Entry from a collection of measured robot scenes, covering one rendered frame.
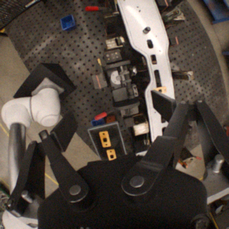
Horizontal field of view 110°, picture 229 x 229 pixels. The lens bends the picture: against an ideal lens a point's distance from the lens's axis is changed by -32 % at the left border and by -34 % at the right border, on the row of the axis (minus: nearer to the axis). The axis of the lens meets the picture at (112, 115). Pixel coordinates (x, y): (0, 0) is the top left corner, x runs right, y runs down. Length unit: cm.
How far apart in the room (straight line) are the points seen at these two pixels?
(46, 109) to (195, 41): 128
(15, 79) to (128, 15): 201
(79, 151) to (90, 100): 135
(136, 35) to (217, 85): 106
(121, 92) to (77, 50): 60
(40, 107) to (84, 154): 163
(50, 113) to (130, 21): 66
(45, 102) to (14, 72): 166
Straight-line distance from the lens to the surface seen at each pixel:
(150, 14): 74
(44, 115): 69
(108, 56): 51
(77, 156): 226
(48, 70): 80
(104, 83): 55
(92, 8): 57
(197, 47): 125
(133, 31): 67
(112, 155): 60
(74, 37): 101
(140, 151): 70
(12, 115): 71
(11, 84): 239
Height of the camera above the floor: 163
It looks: 68 degrees down
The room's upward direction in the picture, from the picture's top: 178 degrees clockwise
